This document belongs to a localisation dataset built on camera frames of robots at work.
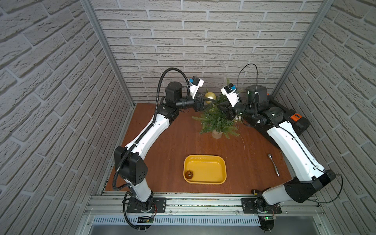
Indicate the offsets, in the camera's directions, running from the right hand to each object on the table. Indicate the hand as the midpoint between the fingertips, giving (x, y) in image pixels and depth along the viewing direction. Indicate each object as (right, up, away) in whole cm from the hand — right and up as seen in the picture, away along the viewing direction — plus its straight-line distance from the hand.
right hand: (220, 105), depth 68 cm
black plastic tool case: (+43, -9, +7) cm, 45 cm away
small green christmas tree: (-1, -8, +11) cm, 13 cm away
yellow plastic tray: (-4, -37, +18) cm, 42 cm away
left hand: (-3, +3, -1) cm, 5 cm away
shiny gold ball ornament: (+11, -6, +8) cm, 15 cm away
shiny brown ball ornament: (-16, -39, +13) cm, 44 cm away
